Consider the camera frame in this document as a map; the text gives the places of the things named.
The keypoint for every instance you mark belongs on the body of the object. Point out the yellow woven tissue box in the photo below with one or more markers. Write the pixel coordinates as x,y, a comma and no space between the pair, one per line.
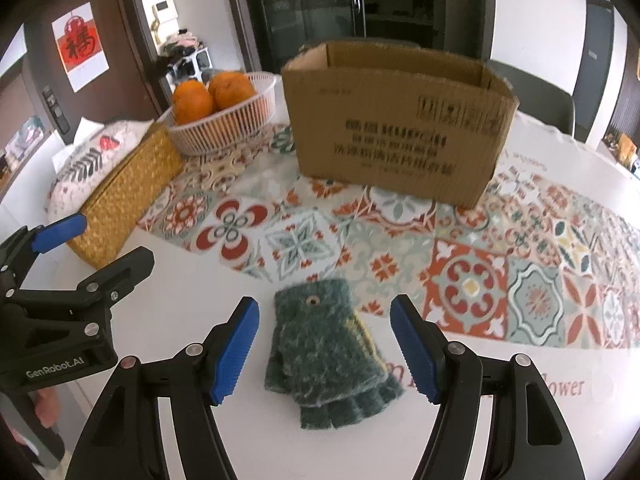
125,195

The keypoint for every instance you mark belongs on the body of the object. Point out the black door lock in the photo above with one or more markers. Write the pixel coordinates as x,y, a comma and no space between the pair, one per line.
55,110

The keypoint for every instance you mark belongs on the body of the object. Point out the white plastic basket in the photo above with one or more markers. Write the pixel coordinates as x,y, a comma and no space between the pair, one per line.
225,130

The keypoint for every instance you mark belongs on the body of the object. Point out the white shoe rack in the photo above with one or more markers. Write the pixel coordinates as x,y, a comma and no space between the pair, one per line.
192,62

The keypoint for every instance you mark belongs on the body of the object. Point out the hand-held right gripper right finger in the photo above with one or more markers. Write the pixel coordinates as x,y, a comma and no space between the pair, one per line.
415,350

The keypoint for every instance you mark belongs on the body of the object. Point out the orange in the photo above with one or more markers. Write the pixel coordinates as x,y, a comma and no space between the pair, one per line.
231,89
192,102

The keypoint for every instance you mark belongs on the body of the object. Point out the black glass cabinet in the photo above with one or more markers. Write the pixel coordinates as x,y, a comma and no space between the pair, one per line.
325,5

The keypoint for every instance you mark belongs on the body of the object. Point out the green knitted glove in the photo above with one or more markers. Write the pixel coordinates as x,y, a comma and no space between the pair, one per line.
325,350

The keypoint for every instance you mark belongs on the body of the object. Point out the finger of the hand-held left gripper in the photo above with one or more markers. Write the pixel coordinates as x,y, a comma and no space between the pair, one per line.
57,234
115,275

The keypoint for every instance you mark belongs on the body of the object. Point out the brown cardboard box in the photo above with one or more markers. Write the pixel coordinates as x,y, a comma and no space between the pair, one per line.
390,150

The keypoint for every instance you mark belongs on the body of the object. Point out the white tissue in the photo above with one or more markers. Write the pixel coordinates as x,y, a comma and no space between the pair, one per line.
80,135

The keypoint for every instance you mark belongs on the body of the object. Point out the person's left hand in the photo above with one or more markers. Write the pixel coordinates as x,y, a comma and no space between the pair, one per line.
45,407

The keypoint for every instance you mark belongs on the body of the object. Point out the red and white door poster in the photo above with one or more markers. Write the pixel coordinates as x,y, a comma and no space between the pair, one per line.
80,45

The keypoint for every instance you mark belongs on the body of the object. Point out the tile-print tablecloth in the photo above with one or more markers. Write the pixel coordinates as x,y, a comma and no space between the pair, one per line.
390,260

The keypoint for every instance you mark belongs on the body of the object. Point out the pink cloth pile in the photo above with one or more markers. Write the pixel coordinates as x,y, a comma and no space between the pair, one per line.
180,41

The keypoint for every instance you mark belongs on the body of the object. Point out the floral fabric pouch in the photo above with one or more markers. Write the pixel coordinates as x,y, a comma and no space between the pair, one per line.
95,165

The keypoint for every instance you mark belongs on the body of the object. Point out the grey dining chair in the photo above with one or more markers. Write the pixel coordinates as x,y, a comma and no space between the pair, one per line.
540,95

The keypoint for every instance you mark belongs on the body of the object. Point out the white intercom panel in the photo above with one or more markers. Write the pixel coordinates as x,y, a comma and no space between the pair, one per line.
164,11

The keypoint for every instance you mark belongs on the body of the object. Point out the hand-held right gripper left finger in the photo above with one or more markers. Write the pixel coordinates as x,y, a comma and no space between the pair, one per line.
235,350

